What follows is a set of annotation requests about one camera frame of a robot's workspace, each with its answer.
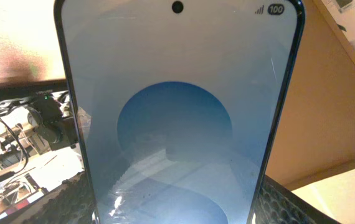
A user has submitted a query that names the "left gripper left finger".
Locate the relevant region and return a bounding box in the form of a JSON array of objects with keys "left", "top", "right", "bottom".
[{"left": 11, "top": 171, "right": 95, "bottom": 224}]

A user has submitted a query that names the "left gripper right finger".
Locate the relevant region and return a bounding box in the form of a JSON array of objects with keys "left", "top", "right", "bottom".
[{"left": 252, "top": 175, "right": 339, "bottom": 224}]

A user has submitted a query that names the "blue Galaxy smartphone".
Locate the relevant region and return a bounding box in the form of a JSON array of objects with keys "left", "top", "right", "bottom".
[{"left": 54, "top": 0, "right": 305, "bottom": 223}]

